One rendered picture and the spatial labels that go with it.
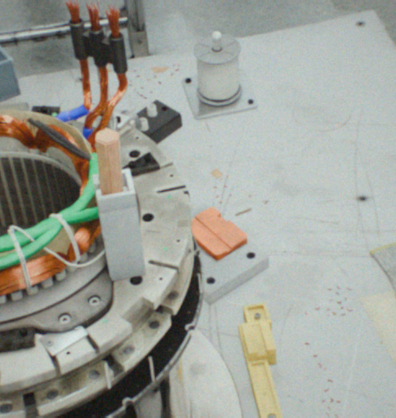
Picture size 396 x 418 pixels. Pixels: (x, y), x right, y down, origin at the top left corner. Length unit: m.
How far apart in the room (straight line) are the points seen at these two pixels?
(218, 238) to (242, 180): 0.13
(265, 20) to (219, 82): 1.55
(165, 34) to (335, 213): 1.71
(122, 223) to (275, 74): 0.77
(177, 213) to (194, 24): 2.14
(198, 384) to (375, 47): 0.64
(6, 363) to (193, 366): 0.38
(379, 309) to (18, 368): 0.54
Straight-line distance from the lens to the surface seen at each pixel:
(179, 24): 3.02
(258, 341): 1.18
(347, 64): 1.56
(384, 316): 1.23
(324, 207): 1.34
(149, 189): 0.92
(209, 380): 1.15
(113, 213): 0.80
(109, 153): 0.76
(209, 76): 1.46
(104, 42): 0.87
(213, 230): 1.28
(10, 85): 1.14
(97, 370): 0.84
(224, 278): 1.24
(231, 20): 3.02
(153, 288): 0.84
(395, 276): 1.26
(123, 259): 0.83
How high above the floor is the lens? 1.72
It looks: 44 degrees down
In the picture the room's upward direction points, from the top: 5 degrees counter-clockwise
